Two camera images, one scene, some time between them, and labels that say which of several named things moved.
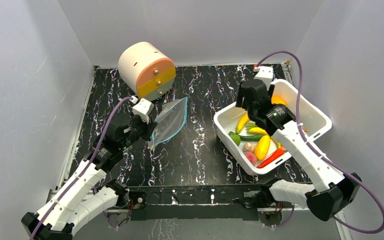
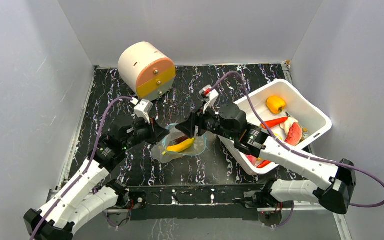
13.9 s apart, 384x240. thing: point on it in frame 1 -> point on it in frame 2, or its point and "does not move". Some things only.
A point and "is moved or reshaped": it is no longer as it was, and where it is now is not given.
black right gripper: x=248 y=98 -> x=196 y=122
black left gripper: x=149 y=127 does not move
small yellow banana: x=242 y=123 is moved or reshaped
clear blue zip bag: x=170 y=122 -> x=176 y=144
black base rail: x=196 y=203 does not move
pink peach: x=251 y=157 does not move
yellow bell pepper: x=276 y=100 does not move
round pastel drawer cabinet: x=146 y=71 does not move
